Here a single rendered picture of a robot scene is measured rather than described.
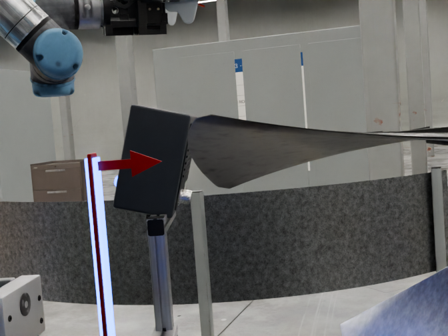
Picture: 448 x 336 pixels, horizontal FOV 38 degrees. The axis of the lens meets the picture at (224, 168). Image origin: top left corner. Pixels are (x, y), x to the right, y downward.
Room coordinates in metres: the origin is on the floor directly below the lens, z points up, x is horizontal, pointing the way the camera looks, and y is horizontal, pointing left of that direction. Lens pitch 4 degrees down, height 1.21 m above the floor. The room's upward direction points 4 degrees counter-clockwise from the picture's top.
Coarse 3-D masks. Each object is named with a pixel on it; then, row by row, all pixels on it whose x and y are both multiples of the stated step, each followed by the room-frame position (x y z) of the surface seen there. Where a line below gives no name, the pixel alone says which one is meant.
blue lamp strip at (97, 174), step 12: (96, 168) 0.58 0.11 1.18; (96, 180) 0.58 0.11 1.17; (96, 192) 0.58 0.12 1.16; (96, 204) 0.58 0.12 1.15; (108, 264) 0.60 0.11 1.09; (108, 276) 0.59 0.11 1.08; (108, 288) 0.59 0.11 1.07; (108, 300) 0.58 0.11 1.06; (108, 312) 0.58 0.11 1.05; (108, 324) 0.58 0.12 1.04
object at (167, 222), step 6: (150, 216) 1.15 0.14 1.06; (174, 216) 1.30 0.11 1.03; (150, 222) 1.11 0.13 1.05; (156, 222) 1.11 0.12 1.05; (162, 222) 1.11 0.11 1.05; (168, 222) 1.18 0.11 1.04; (150, 228) 1.11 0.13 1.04; (156, 228) 1.11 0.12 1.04; (162, 228) 1.11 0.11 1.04; (168, 228) 1.17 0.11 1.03; (150, 234) 1.11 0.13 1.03; (156, 234) 1.11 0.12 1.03; (162, 234) 1.11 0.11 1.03
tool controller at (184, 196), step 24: (144, 120) 1.16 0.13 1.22; (168, 120) 1.16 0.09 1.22; (192, 120) 1.22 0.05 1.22; (144, 144) 1.16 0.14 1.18; (168, 144) 1.16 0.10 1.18; (168, 168) 1.16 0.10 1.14; (120, 192) 1.16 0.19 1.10; (144, 192) 1.16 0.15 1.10; (168, 192) 1.16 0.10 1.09; (168, 216) 1.16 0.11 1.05
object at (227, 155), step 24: (216, 120) 0.50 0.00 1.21; (240, 120) 0.50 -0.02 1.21; (192, 144) 0.57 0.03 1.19; (216, 144) 0.57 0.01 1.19; (240, 144) 0.57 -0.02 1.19; (264, 144) 0.58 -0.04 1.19; (288, 144) 0.58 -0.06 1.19; (312, 144) 0.59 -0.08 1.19; (336, 144) 0.60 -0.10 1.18; (360, 144) 0.61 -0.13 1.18; (384, 144) 0.64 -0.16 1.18; (216, 168) 0.65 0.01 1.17; (240, 168) 0.66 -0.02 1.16; (264, 168) 0.67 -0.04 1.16
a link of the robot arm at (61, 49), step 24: (0, 0) 1.01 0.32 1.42; (24, 0) 1.03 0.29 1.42; (0, 24) 1.02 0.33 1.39; (24, 24) 1.02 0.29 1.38; (48, 24) 1.04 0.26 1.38; (24, 48) 1.03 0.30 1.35; (48, 48) 1.01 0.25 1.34; (72, 48) 1.02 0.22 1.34; (48, 72) 1.02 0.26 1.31; (72, 72) 1.03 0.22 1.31
